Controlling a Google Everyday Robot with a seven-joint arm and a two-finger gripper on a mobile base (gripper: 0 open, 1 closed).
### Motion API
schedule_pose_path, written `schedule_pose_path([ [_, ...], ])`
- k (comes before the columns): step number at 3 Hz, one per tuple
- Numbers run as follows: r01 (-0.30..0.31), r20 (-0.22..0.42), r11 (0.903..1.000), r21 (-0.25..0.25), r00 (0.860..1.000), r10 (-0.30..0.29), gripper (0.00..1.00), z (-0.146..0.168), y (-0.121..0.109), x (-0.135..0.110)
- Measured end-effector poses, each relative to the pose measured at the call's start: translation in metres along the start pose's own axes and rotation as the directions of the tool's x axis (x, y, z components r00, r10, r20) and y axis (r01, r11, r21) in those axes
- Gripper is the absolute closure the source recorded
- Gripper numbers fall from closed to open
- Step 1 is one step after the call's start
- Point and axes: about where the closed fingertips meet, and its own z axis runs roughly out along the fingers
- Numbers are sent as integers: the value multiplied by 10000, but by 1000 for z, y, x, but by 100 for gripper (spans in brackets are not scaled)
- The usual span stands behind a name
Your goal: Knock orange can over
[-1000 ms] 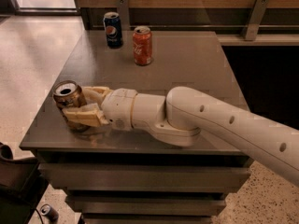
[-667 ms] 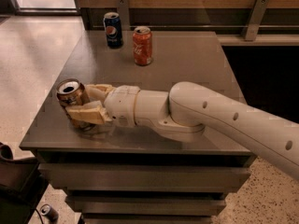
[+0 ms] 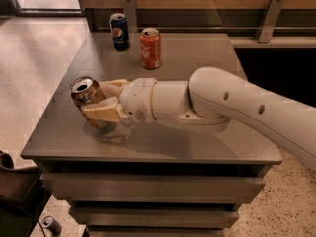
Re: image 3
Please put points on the metal wall bracket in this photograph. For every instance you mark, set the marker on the metal wall bracket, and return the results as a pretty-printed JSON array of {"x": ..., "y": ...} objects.
[
  {"x": 129, "y": 8},
  {"x": 265, "y": 31}
]

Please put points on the right metal wall bracket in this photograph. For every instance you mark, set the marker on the right metal wall bracket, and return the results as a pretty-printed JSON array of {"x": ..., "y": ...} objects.
[{"x": 265, "y": 31}]

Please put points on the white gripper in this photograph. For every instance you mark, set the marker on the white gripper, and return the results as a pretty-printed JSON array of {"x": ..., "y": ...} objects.
[{"x": 137, "y": 99}]

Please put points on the blue Pepsi can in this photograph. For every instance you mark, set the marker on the blue Pepsi can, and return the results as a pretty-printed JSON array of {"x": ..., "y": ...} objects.
[{"x": 119, "y": 31}]

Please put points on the left metal wall bracket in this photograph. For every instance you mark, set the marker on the left metal wall bracket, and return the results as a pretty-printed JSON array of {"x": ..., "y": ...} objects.
[{"x": 129, "y": 8}]

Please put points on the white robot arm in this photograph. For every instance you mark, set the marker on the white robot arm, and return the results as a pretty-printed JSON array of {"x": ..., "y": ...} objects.
[{"x": 209, "y": 101}]

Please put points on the can on floor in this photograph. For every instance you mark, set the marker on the can on floor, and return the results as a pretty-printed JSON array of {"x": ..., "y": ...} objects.
[{"x": 52, "y": 225}]

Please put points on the red Coca-Cola can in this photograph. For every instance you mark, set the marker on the red Coca-Cola can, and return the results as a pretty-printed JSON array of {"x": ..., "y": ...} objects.
[{"x": 150, "y": 48}]

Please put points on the grey drawer cabinet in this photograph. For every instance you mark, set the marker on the grey drawer cabinet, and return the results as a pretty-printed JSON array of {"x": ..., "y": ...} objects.
[{"x": 149, "y": 180}]

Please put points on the dark chair at left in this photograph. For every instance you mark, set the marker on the dark chair at left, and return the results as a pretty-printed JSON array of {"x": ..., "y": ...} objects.
[{"x": 22, "y": 198}]

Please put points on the orange-gold soda can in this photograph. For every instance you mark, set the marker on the orange-gold soda can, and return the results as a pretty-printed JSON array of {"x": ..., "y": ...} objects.
[{"x": 86, "y": 90}]

